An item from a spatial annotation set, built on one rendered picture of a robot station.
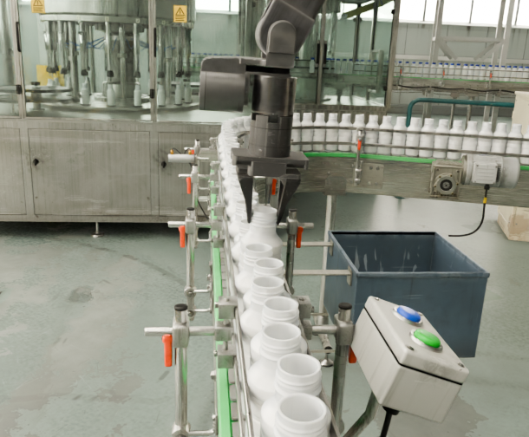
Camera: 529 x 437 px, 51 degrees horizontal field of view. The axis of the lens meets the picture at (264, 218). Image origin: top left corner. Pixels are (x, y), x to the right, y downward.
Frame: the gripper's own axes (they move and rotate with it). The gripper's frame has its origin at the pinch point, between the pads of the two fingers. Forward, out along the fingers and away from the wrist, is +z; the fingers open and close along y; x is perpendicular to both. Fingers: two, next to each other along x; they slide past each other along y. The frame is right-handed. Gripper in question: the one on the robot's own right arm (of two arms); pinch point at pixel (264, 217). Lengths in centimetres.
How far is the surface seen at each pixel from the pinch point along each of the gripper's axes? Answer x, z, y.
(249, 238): 1.7, 2.7, 2.0
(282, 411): 40.2, 3.0, 2.3
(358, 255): -68, 30, -36
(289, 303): 22.4, 2.6, -0.7
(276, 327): 27.8, 2.6, 1.3
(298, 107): -527, 32, -92
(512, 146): -149, 7, -122
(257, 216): 1.8, -0.7, 1.0
